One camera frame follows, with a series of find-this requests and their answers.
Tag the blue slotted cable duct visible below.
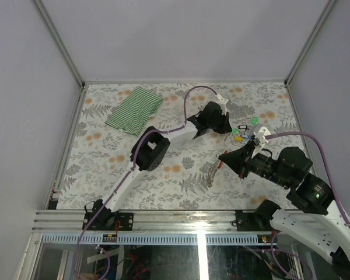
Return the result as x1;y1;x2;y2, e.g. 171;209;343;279
42;233;261;246

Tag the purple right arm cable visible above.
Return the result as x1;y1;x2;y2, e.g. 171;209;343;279
265;131;350;280

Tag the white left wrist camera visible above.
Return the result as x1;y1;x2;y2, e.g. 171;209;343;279
216;93;229;115

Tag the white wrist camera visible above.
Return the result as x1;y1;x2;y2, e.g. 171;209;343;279
251;124;271;158
216;93;229;115

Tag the green key tag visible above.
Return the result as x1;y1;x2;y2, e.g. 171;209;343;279
251;117;258;125

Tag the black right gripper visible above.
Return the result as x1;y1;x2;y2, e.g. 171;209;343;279
218;139;291;187

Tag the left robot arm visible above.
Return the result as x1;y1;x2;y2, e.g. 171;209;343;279
83;98;232;230

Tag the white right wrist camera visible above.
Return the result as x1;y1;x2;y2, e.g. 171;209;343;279
251;124;271;158

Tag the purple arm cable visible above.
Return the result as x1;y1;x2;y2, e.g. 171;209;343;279
265;131;350;280
71;85;221;280

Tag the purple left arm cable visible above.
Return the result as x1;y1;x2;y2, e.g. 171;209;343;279
71;85;221;280

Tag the silver keys bunch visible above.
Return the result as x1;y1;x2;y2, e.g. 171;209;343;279
205;159;221;188

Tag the red handled carabiner keyring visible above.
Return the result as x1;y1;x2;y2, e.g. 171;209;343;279
216;150;228;170

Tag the aluminium front rail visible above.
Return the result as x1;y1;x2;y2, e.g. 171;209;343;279
31;209;310;234

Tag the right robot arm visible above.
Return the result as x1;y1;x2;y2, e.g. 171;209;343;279
219;141;350;279

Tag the green tagged key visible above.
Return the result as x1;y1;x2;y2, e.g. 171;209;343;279
224;128;239;142

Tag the green white striped cloth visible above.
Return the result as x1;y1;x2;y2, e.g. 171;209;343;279
105;87;163;136

